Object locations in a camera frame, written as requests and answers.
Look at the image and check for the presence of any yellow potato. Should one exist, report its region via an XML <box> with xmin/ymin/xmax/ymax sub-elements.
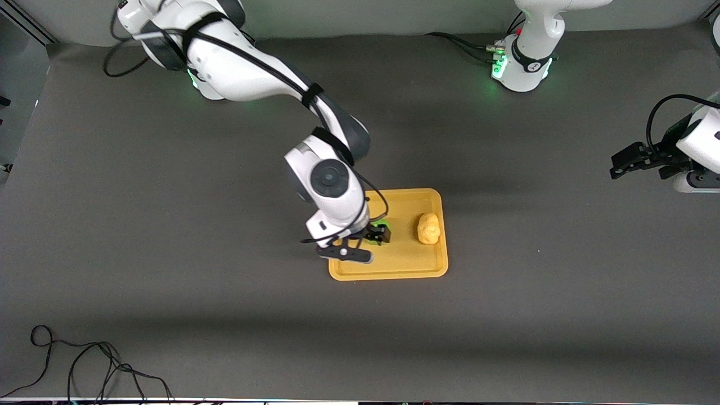
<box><xmin>417</xmin><ymin>213</ymin><xmax>440</xmax><ymax>246</ymax></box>

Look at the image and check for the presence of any yellow plastic tray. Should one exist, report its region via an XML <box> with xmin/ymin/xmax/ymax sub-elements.
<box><xmin>328</xmin><ymin>188</ymin><xmax>449</xmax><ymax>281</ymax></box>

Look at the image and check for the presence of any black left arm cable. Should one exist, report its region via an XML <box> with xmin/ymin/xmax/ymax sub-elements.
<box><xmin>646</xmin><ymin>94</ymin><xmax>720</xmax><ymax>152</ymax></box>

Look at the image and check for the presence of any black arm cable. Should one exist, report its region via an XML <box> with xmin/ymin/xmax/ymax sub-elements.
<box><xmin>646</xmin><ymin>94</ymin><xmax>720</xmax><ymax>152</ymax></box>
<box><xmin>103</xmin><ymin>0</ymin><xmax>390</xmax><ymax>244</ymax></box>

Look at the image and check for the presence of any black base power cable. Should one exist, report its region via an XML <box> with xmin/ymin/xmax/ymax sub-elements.
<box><xmin>425</xmin><ymin>32</ymin><xmax>501</xmax><ymax>64</ymax></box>

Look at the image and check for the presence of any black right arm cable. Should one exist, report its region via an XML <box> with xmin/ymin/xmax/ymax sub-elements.
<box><xmin>103</xmin><ymin>0</ymin><xmax>390</xmax><ymax>244</ymax></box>

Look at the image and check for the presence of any thin black loose cable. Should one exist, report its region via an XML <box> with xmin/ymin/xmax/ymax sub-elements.
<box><xmin>0</xmin><ymin>325</ymin><xmax>175</xmax><ymax>403</ymax></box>

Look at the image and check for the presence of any aluminium frame rail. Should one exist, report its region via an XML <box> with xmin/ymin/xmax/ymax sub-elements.
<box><xmin>0</xmin><ymin>0</ymin><xmax>58</xmax><ymax>46</ymax></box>

